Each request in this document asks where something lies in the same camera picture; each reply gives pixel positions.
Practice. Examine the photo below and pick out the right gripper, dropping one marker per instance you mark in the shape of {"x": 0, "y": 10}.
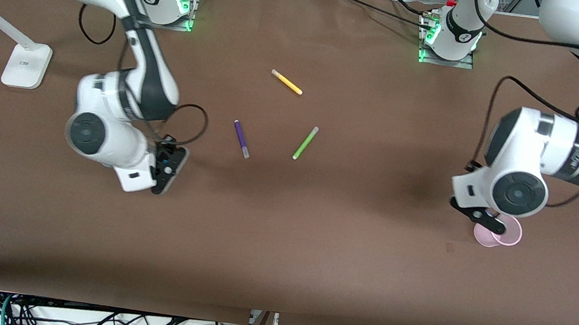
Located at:
{"x": 169, "y": 148}

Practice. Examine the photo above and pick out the pink plastic cup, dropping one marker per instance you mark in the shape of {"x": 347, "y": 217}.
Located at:
{"x": 510, "y": 237}

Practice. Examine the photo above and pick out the purple marker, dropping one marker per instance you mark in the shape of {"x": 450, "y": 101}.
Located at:
{"x": 240, "y": 136}

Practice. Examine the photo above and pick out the green marker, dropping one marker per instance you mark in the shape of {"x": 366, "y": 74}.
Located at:
{"x": 305, "y": 143}

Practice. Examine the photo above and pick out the yellow marker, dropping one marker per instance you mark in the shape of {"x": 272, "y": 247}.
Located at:
{"x": 287, "y": 82}

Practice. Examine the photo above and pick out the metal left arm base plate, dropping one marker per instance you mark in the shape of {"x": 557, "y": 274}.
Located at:
{"x": 464, "y": 64}

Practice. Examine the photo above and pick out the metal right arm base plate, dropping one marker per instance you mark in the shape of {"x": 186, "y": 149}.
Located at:
{"x": 185, "y": 26}

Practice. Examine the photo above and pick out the small white bracket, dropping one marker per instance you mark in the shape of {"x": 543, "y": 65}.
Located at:
{"x": 253, "y": 317}

